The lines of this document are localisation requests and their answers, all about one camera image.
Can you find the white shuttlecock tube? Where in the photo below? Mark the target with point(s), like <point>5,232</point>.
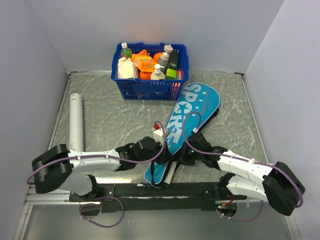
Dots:
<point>76,126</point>

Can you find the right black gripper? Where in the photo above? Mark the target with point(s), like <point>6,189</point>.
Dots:
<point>184,155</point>

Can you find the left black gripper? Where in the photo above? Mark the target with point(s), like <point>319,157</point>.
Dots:
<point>164,155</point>

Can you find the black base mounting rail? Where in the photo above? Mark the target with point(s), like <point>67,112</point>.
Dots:
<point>176,196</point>

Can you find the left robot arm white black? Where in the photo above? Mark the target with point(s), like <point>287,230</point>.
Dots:
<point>61,168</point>

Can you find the orange round fruit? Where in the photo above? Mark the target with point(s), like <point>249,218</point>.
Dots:
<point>145,75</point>

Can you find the blue plastic shopping basket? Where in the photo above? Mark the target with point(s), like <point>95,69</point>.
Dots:
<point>137,89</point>

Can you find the green bottle white cap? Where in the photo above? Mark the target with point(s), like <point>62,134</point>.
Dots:
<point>125,51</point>

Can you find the orange snack box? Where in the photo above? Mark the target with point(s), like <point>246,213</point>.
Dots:
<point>143,61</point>

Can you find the white cloth pouch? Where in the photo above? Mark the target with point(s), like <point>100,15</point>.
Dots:
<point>126,69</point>

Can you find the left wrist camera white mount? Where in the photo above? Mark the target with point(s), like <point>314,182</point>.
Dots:
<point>158,134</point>

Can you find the badminton racket white grip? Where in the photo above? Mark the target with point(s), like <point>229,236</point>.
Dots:
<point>170,173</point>

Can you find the blue sport racket bag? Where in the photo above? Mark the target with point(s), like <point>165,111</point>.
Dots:
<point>197,104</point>

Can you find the grey bottle beige cap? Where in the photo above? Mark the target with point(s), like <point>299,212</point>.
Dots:
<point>164,58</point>

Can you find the black green carton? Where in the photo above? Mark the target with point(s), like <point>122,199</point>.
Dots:
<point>172,65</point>

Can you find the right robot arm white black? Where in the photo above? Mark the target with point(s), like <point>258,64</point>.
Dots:
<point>275,184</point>

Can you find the white pump lotion bottle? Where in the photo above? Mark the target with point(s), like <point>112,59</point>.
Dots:
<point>157,74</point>

